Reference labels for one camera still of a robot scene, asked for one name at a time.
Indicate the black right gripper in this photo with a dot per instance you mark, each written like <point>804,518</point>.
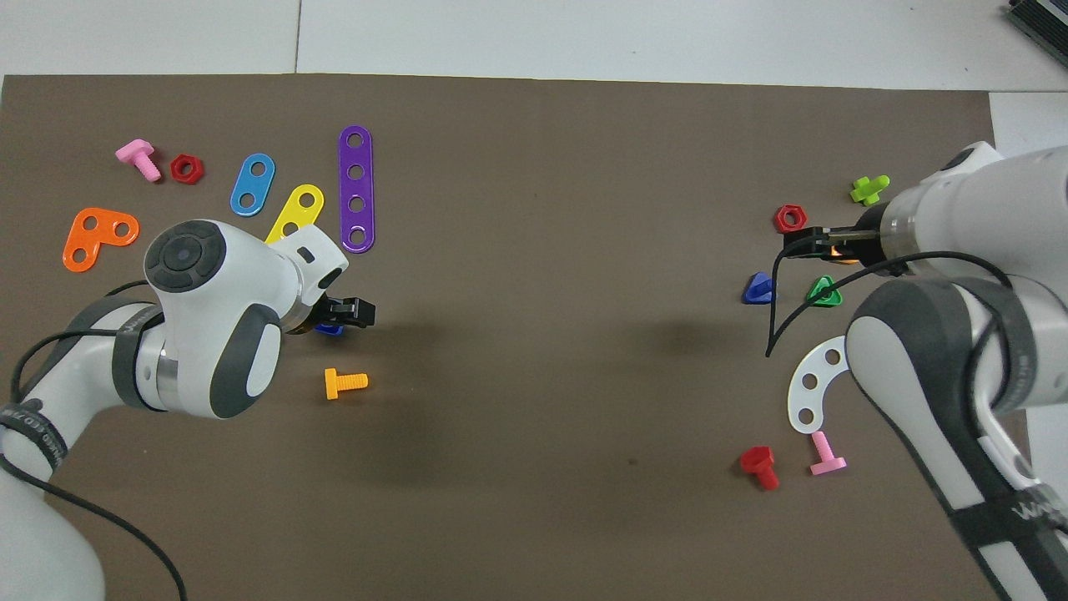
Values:
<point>868,242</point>

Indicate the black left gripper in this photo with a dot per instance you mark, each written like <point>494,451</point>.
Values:
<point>324,313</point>

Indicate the blue square plastic nut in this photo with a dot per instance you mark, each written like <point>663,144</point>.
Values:
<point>330,330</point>

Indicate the blue triangle-head plastic bolt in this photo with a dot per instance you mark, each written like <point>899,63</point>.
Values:
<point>758,292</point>

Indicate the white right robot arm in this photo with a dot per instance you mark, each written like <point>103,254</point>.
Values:
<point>959,334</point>

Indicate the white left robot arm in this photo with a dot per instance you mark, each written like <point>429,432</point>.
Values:
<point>217,309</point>

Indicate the red hexagonal plastic nut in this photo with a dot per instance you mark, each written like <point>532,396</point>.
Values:
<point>178,163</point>
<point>781,213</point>

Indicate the orange square plastic nut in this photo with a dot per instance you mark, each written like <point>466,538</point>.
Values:
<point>849,260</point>

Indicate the green triangular plastic nut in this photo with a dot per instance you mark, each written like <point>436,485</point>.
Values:
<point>813,299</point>

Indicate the orange-yellow plastic bolt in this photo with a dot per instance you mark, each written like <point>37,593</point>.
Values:
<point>350,381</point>

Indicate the lime cross-head plastic bolt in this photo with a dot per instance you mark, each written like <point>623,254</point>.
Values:
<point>866,191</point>

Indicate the yellow three-hole plastic plate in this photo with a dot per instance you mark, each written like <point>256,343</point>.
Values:
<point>299,214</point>

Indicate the white curved five-hole plate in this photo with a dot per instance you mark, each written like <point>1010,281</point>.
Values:
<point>813,399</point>

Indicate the purple four-hole plastic plate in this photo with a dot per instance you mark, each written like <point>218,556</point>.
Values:
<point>356,156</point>

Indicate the blue two-hole plastic plate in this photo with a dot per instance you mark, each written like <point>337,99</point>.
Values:
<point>252,185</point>

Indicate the brown table mat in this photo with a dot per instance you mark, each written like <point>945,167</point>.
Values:
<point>534,209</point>

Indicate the pink plastic bolt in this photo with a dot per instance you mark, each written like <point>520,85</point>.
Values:
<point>138,154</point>
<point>826,461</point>

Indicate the red plastic bolt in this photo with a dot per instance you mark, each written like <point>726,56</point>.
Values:
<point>758,459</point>

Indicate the orange angled three-hole plate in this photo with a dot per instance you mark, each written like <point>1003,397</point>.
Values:
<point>102,232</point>

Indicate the black ribbed device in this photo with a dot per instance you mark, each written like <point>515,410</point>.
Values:
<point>1043,15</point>

